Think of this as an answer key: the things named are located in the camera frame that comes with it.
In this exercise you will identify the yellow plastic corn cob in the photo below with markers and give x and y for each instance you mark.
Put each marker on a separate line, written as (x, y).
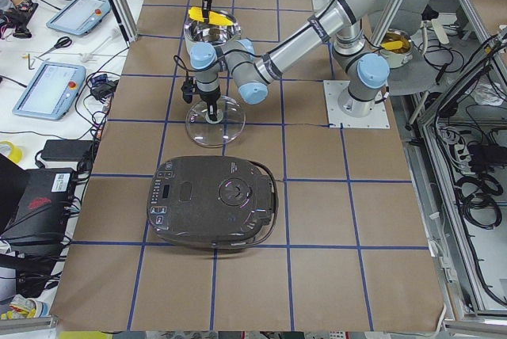
(211, 17)

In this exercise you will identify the glass pot lid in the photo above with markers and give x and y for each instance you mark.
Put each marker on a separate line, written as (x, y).
(229, 123)

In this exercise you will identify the pale green electric pot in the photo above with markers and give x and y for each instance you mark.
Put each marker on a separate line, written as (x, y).
(217, 35)

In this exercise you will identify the black rice cooker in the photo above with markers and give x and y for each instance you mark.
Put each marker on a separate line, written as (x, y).
(213, 202)

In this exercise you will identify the far blue teach pendant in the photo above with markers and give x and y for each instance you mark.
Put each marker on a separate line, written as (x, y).
(80, 16)

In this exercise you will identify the blue teach pendant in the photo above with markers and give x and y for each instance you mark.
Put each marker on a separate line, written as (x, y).
(80, 16)
(51, 91)

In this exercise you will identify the black scissors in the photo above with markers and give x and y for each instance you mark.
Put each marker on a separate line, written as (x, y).
(62, 42)

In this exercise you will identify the black power adapter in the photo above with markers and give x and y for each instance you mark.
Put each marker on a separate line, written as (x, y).
(63, 150)

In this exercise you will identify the near blue teach pendant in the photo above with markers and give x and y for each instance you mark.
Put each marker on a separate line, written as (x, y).
(51, 91)

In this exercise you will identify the steel bowl on chair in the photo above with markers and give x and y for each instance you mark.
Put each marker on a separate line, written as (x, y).
(396, 48)

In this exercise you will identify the black laptop computer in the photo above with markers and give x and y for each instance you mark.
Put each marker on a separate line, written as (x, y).
(35, 205)

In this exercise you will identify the yellow tape roll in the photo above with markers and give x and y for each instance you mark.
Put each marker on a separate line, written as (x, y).
(10, 151)

